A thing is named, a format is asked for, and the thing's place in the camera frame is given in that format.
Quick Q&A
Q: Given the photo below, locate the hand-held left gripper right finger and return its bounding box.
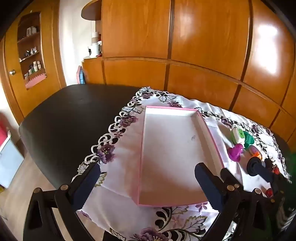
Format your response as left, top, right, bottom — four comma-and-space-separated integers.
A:
194, 162, 282, 241

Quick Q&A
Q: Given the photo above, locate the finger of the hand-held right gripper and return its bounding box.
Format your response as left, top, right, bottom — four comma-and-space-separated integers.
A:
259, 165, 274, 184

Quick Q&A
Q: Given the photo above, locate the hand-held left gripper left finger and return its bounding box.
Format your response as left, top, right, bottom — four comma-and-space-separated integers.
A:
23, 163, 102, 241

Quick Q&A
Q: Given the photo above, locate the green plastic spool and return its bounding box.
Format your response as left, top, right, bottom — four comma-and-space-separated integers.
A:
243, 133, 255, 149

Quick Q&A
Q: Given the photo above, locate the white and green toy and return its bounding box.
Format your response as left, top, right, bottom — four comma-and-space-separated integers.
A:
231, 127, 246, 144

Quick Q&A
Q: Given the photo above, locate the pink cardboard box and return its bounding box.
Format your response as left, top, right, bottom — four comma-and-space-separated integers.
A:
137, 106, 225, 207

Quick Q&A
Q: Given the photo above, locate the magenta plastic toy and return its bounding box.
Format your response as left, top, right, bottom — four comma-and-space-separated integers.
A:
227, 143, 245, 161

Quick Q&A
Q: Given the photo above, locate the white embroidered floral tablecloth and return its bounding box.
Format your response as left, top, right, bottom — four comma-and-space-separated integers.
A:
72, 87, 292, 241

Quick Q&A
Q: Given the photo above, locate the white storage box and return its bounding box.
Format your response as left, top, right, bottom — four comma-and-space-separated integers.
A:
0, 133, 25, 189

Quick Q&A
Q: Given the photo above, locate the red object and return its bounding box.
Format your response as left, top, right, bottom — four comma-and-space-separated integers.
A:
0, 113, 11, 149

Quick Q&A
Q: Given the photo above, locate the pink lace cloth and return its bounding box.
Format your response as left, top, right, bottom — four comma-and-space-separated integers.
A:
24, 74, 48, 90

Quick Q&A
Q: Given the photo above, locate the wooden display cabinet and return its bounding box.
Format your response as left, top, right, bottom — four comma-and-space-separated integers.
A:
0, 7, 68, 126

